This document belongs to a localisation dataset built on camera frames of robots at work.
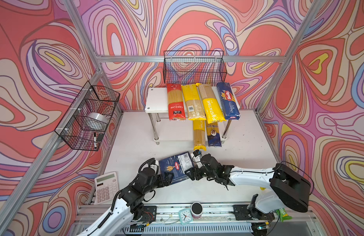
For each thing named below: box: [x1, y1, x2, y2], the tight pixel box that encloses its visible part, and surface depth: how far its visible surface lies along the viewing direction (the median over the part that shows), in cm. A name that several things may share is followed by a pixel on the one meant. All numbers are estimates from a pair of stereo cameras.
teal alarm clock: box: [178, 207, 194, 226], surface depth 72 cm
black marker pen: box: [93, 131, 97, 150], surface depth 73 cm
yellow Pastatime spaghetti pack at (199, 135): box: [192, 119, 207, 151], surface depth 95 cm
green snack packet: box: [275, 207, 293, 222], surface depth 73 cm
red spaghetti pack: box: [166, 83, 187, 121], surface depth 75 cm
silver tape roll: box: [85, 112, 110, 127], surface depth 73 cm
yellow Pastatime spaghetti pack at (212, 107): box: [195, 82, 226, 124], surface depth 74 cm
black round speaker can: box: [190, 201, 204, 219], surface depth 72 cm
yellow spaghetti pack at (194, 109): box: [181, 83, 207, 121], surface depth 76 cm
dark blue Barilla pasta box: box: [158, 151, 195, 185], surface depth 85 cm
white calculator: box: [93, 172, 120, 206], surface depth 82 cm
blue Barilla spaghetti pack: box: [216, 82, 241, 120], surface depth 73 cm
